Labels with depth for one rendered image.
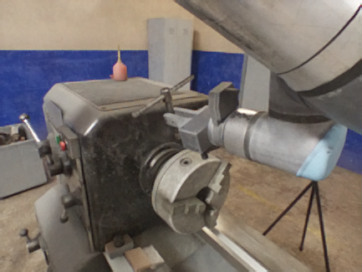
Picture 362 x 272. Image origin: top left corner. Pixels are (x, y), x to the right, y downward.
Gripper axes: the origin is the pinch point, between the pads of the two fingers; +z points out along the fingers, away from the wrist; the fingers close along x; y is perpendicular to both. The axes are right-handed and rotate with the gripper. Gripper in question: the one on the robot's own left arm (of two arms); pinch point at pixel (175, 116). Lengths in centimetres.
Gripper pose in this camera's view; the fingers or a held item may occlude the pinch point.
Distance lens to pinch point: 56.6
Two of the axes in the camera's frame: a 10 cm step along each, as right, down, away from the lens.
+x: 6.8, -5.4, 5.0
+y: 2.6, 8.1, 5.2
